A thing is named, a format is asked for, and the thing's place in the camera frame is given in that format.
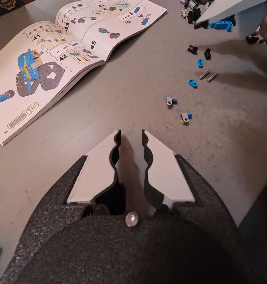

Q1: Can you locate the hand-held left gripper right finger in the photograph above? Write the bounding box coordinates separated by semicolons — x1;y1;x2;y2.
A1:
142;129;195;210

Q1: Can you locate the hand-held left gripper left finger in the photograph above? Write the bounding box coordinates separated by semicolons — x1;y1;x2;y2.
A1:
66;129;126;215

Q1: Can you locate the open instruction booklet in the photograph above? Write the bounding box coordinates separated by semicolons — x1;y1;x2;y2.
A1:
0;0;168;147

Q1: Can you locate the dark blue toy box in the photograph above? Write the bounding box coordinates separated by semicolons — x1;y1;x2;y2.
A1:
0;0;25;21

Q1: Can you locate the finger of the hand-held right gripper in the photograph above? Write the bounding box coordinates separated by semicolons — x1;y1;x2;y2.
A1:
194;0;267;30

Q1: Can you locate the pile of small building pieces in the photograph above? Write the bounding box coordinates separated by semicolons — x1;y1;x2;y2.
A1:
180;0;266;44

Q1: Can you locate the grey desk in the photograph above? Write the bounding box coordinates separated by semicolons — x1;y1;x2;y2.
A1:
0;0;267;284

